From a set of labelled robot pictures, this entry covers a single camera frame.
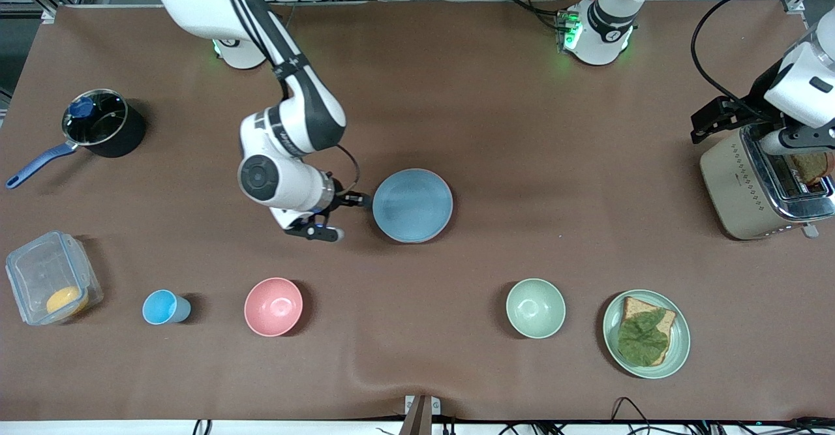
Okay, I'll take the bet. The black saucepan blue handle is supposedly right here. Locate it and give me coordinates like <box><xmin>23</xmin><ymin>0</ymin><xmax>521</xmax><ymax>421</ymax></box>
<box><xmin>5</xmin><ymin>88</ymin><xmax>146</xmax><ymax>190</ymax></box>

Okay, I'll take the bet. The brown toast slice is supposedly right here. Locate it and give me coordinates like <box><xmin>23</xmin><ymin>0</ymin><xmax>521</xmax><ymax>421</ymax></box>
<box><xmin>786</xmin><ymin>152</ymin><xmax>835</xmax><ymax>187</ymax></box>

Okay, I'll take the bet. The blue cup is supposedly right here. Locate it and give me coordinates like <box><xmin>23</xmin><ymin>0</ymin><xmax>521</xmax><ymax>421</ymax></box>
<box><xmin>142</xmin><ymin>290</ymin><xmax>192</xmax><ymax>325</ymax></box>

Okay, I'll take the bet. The black looped floor cable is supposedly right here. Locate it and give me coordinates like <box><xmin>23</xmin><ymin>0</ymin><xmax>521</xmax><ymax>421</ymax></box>
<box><xmin>611</xmin><ymin>397</ymin><xmax>656</xmax><ymax>435</ymax></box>

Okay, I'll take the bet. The green bowl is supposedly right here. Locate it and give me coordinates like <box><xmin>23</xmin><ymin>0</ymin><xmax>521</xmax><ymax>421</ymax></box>
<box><xmin>506</xmin><ymin>278</ymin><xmax>566</xmax><ymax>339</ymax></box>

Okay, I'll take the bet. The green plate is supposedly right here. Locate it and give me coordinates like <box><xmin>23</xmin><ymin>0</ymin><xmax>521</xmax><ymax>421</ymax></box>
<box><xmin>602</xmin><ymin>290</ymin><xmax>691</xmax><ymax>380</ymax></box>

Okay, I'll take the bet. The green lettuce leaf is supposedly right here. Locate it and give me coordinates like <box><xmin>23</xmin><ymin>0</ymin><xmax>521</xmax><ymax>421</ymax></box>
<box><xmin>617</xmin><ymin>310</ymin><xmax>671</xmax><ymax>365</ymax></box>

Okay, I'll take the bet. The clear plastic container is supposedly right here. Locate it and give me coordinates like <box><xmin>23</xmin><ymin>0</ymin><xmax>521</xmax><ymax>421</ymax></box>
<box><xmin>5</xmin><ymin>230</ymin><xmax>104</xmax><ymax>326</ymax></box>

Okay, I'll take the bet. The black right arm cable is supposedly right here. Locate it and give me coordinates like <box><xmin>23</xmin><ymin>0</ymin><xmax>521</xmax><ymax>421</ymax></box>
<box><xmin>219</xmin><ymin>0</ymin><xmax>361</xmax><ymax>196</ymax></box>

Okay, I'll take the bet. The brown bread slice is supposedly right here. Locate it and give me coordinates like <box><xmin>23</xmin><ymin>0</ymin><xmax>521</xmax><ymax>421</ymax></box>
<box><xmin>620</xmin><ymin>296</ymin><xmax>678</xmax><ymax>367</ymax></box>

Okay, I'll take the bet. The blue plate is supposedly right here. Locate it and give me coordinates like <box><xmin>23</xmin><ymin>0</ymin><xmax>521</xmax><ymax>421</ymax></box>
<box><xmin>372</xmin><ymin>168</ymin><xmax>453</xmax><ymax>244</ymax></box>

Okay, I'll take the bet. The beige chrome toaster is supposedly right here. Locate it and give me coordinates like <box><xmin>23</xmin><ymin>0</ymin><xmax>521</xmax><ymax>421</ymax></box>
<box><xmin>700</xmin><ymin>125</ymin><xmax>835</xmax><ymax>241</ymax></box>

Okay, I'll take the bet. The orange food piece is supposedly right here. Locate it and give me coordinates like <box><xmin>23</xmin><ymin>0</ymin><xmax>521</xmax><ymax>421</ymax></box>
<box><xmin>46</xmin><ymin>286</ymin><xmax>89</xmax><ymax>316</ymax></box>

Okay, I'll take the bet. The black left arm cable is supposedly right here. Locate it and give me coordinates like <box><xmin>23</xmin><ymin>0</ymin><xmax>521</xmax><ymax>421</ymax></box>
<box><xmin>690</xmin><ymin>0</ymin><xmax>835</xmax><ymax>123</ymax></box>

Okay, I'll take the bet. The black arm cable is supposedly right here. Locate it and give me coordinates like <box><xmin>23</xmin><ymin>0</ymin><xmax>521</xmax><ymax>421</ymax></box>
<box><xmin>690</xmin><ymin>0</ymin><xmax>835</xmax><ymax>123</ymax></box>
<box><xmin>219</xmin><ymin>0</ymin><xmax>361</xmax><ymax>196</ymax></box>

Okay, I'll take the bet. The pink bowl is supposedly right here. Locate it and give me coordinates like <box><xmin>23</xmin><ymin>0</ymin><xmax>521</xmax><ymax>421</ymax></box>
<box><xmin>244</xmin><ymin>277</ymin><xmax>304</xmax><ymax>338</ymax></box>

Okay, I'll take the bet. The brown table cloth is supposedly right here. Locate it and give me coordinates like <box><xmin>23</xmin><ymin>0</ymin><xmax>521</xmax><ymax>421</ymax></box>
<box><xmin>0</xmin><ymin>1</ymin><xmax>835</xmax><ymax>423</ymax></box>

